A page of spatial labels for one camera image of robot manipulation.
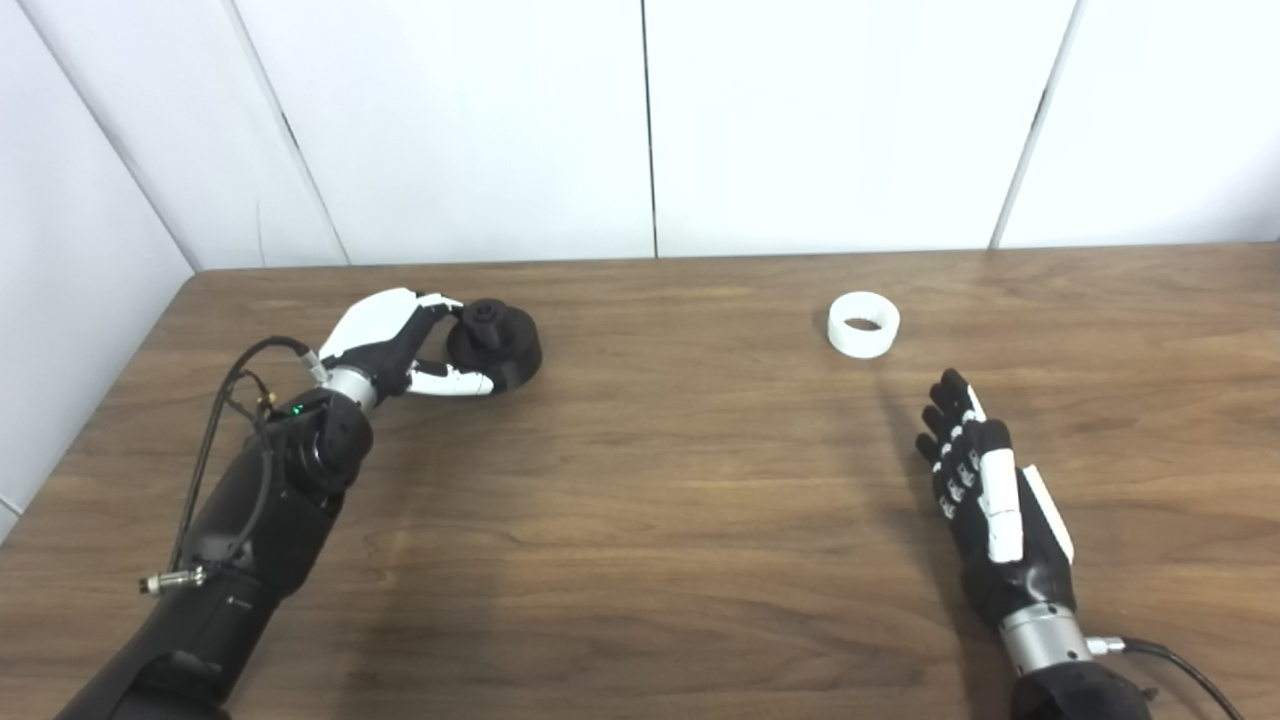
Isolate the white ring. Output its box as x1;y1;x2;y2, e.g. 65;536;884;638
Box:
828;291;901;359

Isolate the round black part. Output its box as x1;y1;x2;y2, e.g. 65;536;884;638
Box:
446;299;543;393

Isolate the thin left arm wire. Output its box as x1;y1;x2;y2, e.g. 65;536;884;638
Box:
235;370;281;426

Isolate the white and black right hand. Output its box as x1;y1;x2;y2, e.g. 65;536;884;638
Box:
916;369;1078;629

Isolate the white and black left hand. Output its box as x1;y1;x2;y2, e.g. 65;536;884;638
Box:
318;288;498;401

